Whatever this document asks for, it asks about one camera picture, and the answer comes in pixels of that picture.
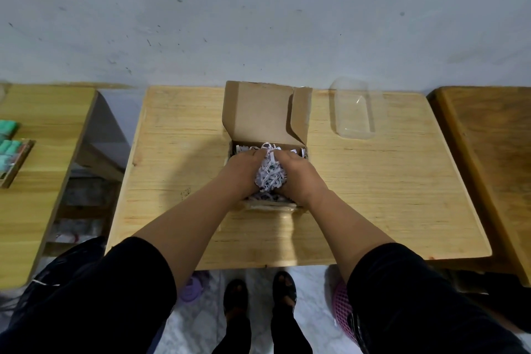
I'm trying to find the person's left hand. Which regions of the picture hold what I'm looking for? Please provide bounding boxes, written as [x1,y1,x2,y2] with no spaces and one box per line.
[218,149,269,200]

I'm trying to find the person's right hand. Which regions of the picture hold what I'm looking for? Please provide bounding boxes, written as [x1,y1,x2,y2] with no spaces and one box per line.
[276,150,330,207]

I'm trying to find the white shredded paper filler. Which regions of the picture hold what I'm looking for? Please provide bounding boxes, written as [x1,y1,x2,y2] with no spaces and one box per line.
[235,142,308,204]

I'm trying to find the person's left forearm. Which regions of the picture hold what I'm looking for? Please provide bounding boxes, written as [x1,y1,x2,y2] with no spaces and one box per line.
[132,177,249,294]

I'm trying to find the person's right forearm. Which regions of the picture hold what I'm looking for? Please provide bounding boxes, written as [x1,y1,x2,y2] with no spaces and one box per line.
[296,192,397,284]

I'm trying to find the open brown cardboard box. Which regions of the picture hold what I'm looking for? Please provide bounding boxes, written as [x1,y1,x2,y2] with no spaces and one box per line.
[222,80,313,213]

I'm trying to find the clear plastic container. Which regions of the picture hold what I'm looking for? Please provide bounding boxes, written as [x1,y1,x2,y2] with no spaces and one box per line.
[329,77,384,140]

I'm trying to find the light wooden table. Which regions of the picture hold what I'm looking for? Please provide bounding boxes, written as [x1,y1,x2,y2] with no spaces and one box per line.
[0,83,125,289]
[105,85,493,270]

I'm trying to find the black right sandal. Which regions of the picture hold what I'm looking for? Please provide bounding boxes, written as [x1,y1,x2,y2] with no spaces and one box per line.
[272,271,298,309]

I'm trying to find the black sandal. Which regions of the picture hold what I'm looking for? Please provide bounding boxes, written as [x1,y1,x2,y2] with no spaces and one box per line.
[223,279,249,319]
[272,271,298,309]

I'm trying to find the black left sandal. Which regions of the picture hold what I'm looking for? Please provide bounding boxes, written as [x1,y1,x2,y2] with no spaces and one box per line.
[223,279,249,319]

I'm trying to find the pink plastic basket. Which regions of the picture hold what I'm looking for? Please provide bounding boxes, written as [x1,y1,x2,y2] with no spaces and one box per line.
[332,280,358,344]

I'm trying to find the black right trouser leg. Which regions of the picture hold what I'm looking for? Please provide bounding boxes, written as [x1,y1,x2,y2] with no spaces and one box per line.
[270,304,314,354]

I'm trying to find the black trouser leg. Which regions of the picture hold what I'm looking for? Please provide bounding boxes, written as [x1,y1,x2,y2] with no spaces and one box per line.
[270,304,314,354]
[212,313,252,354]

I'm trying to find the black left trouser leg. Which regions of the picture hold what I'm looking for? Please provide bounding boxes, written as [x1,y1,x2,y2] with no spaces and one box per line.
[212,313,252,354]

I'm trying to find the black right sleeve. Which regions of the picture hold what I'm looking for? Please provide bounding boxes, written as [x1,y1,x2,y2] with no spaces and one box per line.
[346,243,528,354]

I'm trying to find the black sleeve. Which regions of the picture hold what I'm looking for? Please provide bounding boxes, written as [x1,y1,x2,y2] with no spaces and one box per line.
[346,243,528,354]
[0,236,178,354]

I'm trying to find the dark wooden table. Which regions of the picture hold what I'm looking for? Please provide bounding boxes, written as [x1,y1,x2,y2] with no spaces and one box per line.
[426,86,531,288]

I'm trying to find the black left sleeve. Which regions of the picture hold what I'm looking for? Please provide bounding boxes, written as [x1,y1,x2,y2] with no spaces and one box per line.
[0,236,178,354]

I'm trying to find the wooden tray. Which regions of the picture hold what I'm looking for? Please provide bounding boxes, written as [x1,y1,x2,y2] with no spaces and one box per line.
[0,139,37,189]

